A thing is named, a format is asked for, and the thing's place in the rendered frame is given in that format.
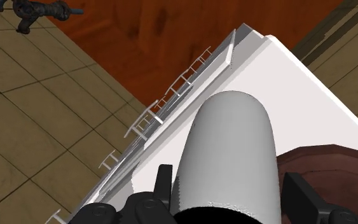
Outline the dark red round bowl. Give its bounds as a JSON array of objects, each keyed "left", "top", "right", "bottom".
[{"left": 275, "top": 143, "right": 358, "bottom": 224}]

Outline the black pipe-shaped figure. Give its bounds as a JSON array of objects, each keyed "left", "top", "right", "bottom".
[{"left": 0, "top": 0, "right": 85, "bottom": 35}]

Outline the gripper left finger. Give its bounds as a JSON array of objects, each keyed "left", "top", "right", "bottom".
[{"left": 69, "top": 164, "right": 178, "bottom": 224}]

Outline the white cylinder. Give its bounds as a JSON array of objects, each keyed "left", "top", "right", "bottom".
[{"left": 169, "top": 90, "right": 282, "bottom": 224}]

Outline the white cabinet with rails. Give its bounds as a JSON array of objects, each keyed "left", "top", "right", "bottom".
[{"left": 45, "top": 22, "right": 358, "bottom": 224}]

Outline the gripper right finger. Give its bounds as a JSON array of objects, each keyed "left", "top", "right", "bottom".
[{"left": 280, "top": 171, "right": 358, "bottom": 224}]

